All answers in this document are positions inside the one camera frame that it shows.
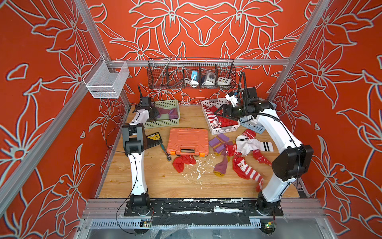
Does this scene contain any white wire wall basket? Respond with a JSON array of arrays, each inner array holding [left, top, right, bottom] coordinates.
[[83, 62, 130, 99]]

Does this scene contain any white power adapter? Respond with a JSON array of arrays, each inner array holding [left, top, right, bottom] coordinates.
[[184, 71, 199, 88]]

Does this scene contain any purple ribbed sock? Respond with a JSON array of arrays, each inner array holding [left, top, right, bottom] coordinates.
[[156, 108, 179, 120]]

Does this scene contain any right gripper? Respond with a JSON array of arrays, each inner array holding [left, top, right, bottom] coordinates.
[[214, 104, 250, 121]]

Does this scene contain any white plastic basket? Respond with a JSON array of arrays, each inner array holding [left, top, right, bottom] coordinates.
[[202, 98, 240, 135]]

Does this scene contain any purple yellow striped sock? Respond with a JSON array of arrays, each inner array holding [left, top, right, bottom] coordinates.
[[209, 133, 230, 156]]

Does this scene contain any black yellow bit box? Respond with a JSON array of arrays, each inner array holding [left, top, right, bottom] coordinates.
[[146, 132, 163, 149]]

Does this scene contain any ratchet wrench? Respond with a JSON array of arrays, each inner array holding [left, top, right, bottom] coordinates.
[[160, 144, 172, 162]]

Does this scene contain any white black striped crew sock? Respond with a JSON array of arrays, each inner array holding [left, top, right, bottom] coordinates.
[[235, 135, 274, 156]]

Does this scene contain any red christmas sock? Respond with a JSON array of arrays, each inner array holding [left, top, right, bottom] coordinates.
[[217, 117, 238, 128]]

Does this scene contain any orange plastic tool case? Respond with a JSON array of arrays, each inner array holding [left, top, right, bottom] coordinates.
[[167, 127, 209, 157]]

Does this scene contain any red white striped santa sock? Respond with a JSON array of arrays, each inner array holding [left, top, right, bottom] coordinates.
[[233, 156, 264, 192]]

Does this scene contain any small purple yellow sock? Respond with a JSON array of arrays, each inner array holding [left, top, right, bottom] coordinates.
[[213, 156, 228, 177]]

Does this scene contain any red crumpled sock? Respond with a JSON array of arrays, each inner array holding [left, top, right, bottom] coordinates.
[[173, 155, 196, 173]]

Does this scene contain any black wire wall basket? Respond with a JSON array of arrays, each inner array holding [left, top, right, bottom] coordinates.
[[147, 57, 237, 90]]

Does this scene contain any blue plastic basket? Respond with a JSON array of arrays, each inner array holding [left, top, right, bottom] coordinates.
[[239, 99, 276, 134]]

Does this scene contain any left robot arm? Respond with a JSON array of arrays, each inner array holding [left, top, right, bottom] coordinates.
[[122, 97, 157, 216]]

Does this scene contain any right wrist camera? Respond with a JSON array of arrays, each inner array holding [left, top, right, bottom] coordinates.
[[225, 92, 239, 107]]

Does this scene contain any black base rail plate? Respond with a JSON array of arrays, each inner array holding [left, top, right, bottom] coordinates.
[[124, 198, 284, 228]]

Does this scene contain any green plastic basket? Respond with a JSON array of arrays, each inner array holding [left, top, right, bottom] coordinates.
[[144, 100, 180, 128]]

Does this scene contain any white socket cube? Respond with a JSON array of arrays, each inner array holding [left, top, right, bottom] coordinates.
[[202, 71, 216, 86]]

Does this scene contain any white button box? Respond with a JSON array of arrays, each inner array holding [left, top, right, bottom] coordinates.
[[217, 77, 231, 87]]

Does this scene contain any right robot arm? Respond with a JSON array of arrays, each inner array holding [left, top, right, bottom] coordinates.
[[215, 88, 313, 215]]

